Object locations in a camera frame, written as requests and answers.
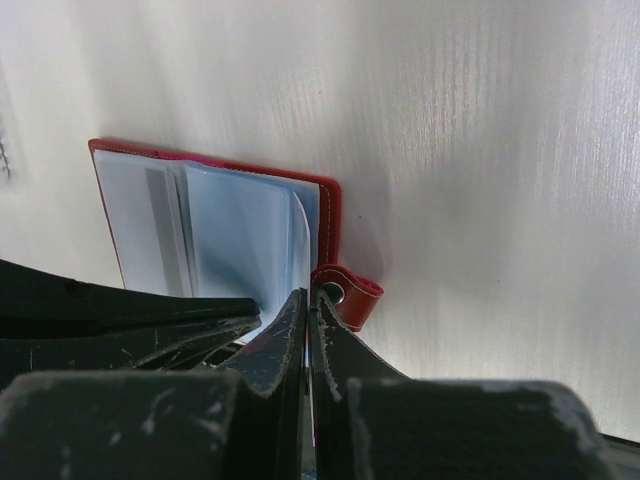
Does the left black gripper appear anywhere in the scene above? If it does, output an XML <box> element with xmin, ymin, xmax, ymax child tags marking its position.
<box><xmin>1</xmin><ymin>261</ymin><xmax>261</xmax><ymax>380</ymax></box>

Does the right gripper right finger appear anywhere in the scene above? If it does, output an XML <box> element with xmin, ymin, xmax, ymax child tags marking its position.
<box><xmin>309</xmin><ymin>290</ymin><xmax>617</xmax><ymax>479</ymax></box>

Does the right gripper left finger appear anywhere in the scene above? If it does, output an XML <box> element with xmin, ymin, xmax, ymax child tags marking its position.
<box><xmin>1</xmin><ymin>289</ymin><xmax>306</xmax><ymax>479</ymax></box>

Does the red leather card holder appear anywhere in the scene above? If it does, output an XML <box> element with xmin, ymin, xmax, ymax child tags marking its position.
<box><xmin>88</xmin><ymin>139</ymin><xmax>383</xmax><ymax>331</ymax></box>

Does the silver magnetic stripe card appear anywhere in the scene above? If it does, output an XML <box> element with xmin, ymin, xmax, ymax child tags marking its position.
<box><xmin>94</xmin><ymin>150</ymin><xmax>192</xmax><ymax>297</ymax></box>

